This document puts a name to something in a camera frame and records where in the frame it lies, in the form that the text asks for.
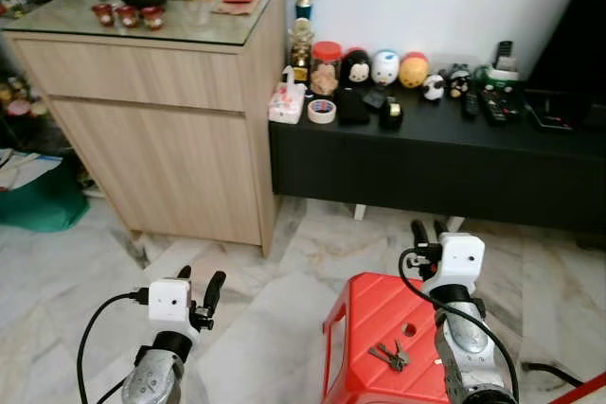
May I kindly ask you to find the small black pouch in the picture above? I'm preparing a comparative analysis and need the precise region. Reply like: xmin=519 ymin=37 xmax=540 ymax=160
xmin=363 ymin=88 xmax=388 ymax=111

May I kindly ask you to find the small black device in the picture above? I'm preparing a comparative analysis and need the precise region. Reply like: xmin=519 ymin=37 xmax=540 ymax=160
xmin=379 ymin=97 xmax=406 ymax=132

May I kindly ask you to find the red plastic stool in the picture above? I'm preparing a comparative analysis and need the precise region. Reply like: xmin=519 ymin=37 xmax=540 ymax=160
xmin=320 ymin=272 xmax=495 ymax=404

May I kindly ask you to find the red bar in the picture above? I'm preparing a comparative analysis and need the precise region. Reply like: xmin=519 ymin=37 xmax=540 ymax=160
xmin=547 ymin=372 xmax=606 ymax=404

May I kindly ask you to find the green bag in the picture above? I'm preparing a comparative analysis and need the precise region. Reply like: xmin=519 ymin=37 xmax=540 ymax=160
xmin=0 ymin=152 xmax=92 ymax=234

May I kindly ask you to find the slim black remote control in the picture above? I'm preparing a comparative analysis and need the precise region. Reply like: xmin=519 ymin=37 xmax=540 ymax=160
xmin=461 ymin=89 xmax=482 ymax=120

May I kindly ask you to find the white swan shaped box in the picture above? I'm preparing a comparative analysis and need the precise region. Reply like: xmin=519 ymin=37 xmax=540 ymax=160
xmin=268 ymin=66 xmax=308 ymax=126

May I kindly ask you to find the small panda figurine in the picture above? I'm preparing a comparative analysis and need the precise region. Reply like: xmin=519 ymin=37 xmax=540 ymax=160
xmin=421 ymin=74 xmax=447 ymax=103

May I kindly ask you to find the small red cup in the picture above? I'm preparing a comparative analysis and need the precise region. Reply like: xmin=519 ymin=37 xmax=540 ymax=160
xmin=140 ymin=7 xmax=165 ymax=31
xmin=116 ymin=6 xmax=141 ymax=29
xmin=92 ymin=4 xmax=116 ymax=27

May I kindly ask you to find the clear jar with red lid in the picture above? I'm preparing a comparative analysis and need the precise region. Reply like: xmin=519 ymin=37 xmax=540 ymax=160
xmin=310 ymin=41 xmax=343 ymax=98

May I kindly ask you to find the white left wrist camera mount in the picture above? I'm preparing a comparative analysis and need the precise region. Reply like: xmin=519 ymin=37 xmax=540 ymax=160
xmin=147 ymin=277 xmax=196 ymax=323

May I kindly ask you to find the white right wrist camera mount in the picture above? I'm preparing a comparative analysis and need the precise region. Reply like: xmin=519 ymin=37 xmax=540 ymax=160
xmin=422 ymin=233 xmax=487 ymax=304

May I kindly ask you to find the white round plush toy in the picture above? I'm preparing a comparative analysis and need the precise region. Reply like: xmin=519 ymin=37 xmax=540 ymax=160
xmin=370 ymin=49 xmax=401 ymax=87

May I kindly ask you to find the bunch of metal keys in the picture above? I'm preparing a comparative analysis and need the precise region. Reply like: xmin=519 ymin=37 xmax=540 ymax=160
xmin=368 ymin=341 xmax=412 ymax=373

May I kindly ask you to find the low black tv console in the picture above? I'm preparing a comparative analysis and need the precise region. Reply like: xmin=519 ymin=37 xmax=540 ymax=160
xmin=269 ymin=80 xmax=606 ymax=234

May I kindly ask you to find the black round plush toy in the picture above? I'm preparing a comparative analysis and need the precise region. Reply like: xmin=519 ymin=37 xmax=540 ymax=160
xmin=341 ymin=47 xmax=373 ymax=86

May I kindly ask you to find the cordless phone on base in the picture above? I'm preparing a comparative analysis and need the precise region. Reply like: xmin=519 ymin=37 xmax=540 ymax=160
xmin=486 ymin=40 xmax=523 ymax=84

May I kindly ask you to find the wide black remote control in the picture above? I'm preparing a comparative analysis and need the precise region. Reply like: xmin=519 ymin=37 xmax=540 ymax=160
xmin=479 ymin=84 xmax=519 ymax=125

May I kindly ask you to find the black television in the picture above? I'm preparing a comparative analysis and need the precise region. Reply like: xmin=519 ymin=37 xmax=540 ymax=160
xmin=525 ymin=0 xmax=606 ymax=95

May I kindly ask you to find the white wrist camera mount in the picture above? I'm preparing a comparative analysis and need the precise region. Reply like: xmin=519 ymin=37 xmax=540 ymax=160
xmin=422 ymin=233 xmax=487 ymax=304
xmin=147 ymin=277 xmax=196 ymax=323

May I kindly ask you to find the black and white figurine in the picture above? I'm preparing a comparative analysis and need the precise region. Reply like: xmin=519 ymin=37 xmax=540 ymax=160
xmin=447 ymin=63 xmax=473 ymax=98

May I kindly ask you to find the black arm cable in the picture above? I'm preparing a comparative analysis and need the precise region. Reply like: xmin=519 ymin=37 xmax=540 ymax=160
xmin=398 ymin=247 xmax=521 ymax=397
xmin=76 ymin=290 xmax=152 ymax=404

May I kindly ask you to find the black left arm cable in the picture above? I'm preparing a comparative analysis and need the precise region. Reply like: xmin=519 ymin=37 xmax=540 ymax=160
xmin=76 ymin=290 xmax=152 ymax=404

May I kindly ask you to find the light wooden cabinet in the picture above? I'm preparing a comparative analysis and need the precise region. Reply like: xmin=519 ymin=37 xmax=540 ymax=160
xmin=3 ymin=0 xmax=288 ymax=256

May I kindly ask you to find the flat black tablet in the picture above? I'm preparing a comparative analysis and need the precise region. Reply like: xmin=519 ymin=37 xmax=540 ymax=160
xmin=523 ymin=90 xmax=579 ymax=132

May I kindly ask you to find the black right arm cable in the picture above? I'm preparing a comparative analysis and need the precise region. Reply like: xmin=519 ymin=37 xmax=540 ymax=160
xmin=398 ymin=247 xmax=521 ymax=397

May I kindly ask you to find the white paper sheet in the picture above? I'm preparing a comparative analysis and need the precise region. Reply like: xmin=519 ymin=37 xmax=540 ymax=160
xmin=0 ymin=148 xmax=63 ymax=193

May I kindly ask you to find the black floor cable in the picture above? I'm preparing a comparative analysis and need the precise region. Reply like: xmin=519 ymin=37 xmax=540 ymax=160
xmin=519 ymin=360 xmax=584 ymax=389

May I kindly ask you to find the yellow round plush toy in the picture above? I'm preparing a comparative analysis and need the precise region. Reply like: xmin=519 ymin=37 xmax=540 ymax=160
xmin=399 ymin=52 xmax=430 ymax=90

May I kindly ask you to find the white tape roll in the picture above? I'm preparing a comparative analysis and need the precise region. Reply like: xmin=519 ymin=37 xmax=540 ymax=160
xmin=307 ymin=97 xmax=339 ymax=126

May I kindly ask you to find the black wallet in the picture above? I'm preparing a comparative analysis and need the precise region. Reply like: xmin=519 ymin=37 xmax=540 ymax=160
xmin=336 ymin=88 xmax=373 ymax=128

